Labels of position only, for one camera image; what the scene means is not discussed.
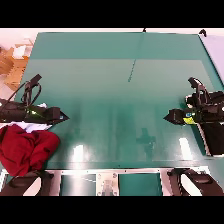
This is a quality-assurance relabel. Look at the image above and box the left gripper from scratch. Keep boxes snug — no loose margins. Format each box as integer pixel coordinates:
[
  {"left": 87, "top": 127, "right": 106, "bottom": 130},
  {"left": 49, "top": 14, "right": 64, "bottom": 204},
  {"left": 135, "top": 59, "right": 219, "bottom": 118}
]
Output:
[{"left": 45, "top": 106, "right": 70, "bottom": 126}]

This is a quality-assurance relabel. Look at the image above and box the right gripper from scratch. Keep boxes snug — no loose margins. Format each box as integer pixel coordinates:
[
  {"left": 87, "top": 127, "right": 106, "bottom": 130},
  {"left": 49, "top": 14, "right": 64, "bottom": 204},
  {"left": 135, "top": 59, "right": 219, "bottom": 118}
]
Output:
[{"left": 163, "top": 108, "right": 186, "bottom": 126}]

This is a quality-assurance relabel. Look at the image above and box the white garment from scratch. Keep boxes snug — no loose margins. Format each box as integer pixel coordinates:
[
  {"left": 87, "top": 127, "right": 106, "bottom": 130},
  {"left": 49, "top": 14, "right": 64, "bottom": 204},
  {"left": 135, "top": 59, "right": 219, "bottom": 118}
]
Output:
[{"left": 13, "top": 121, "right": 54, "bottom": 134}]

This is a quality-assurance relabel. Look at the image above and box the red garment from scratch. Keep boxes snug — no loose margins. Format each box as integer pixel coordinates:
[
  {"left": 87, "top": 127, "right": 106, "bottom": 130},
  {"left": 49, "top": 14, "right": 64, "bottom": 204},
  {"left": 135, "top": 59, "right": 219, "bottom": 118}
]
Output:
[{"left": 0, "top": 124, "right": 61, "bottom": 177}]

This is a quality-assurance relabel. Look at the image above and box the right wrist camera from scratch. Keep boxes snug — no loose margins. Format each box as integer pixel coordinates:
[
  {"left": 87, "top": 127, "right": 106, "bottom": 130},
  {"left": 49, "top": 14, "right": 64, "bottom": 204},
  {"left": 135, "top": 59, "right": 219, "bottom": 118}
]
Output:
[{"left": 187, "top": 77, "right": 208, "bottom": 103}]

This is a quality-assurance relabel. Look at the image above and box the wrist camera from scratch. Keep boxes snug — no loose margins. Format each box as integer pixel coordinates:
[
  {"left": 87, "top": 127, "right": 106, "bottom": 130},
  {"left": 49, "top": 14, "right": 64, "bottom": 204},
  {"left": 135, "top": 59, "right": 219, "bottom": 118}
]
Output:
[
  {"left": 187, "top": 77, "right": 208, "bottom": 103},
  {"left": 21, "top": 73, "right": 44, "bottom": 107}
]

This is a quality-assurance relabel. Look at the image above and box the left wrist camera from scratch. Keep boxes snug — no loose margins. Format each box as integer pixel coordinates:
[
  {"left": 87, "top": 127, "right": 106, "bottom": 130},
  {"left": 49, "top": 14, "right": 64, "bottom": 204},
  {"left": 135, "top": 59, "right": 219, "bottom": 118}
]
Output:
[{"left": 21, "top": 73, "right": 44, "bottom": 107}]

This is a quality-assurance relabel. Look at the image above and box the black cable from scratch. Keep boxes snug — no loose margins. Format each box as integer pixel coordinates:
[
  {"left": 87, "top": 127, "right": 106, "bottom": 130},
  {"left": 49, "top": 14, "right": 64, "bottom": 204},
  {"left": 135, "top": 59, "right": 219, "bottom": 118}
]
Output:
[{"left": 5, "top": 81, "right": 29, "bottom": 108}]

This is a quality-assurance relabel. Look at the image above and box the silver frame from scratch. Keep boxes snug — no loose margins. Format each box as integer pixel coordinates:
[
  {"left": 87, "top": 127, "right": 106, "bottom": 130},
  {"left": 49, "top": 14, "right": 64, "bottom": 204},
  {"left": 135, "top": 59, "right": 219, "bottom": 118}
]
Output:
[{"left": 0, "top": 166, "right": 224, "bottom": 197}]

